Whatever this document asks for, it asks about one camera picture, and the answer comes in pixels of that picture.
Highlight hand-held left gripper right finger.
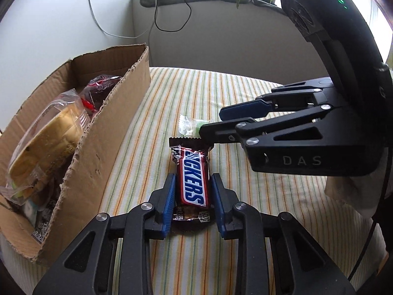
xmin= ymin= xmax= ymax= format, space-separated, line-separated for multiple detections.
xmin=209 ymin=173 xmax=357 ymax=295

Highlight sliced bread packet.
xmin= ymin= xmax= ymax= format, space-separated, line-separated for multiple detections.
xmin=8 ymin=89 xmax=91 ymax=205

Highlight black patterned snack packet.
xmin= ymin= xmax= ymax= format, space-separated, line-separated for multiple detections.
xmin=32 ymin=209 xmax=54 ymax=243

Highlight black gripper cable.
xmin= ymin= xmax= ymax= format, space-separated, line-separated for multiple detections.
xmin=347 ymin=172 xmax=390 ymax=280

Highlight green candy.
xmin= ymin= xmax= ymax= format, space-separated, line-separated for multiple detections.
xmin=179 ymin=115 xmax=211 ymax=138

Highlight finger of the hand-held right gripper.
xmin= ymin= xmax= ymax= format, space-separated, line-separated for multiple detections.
xmin=219 ymin=80 xmax=338 ymax=122
xmin=199 ymin=104 xmax=353 ymax=154

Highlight brown chocolate bar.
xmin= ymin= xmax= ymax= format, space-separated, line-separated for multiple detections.
xmin=169 ymin=137 xmax=214 ymax=224

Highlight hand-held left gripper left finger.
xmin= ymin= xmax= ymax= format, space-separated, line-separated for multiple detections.
xmin=32 ymin=174 xmax=179 ymax=295

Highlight white cable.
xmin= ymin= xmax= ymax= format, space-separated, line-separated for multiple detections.
xmin=86 ymin=0 xmax=158 ymax=39

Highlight dark cake packet red ends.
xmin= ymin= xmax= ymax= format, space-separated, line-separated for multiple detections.
xmin=79 ymin=74 xmax=123 ymax=111

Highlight brown cardboard box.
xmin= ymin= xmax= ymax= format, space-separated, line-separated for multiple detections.
xmin=0 ymin=44 xmax=151 ymax=263

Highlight striped cloth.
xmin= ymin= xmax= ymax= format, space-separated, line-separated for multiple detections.
xmin=0 ymin=66 xmax=387 ymax=295

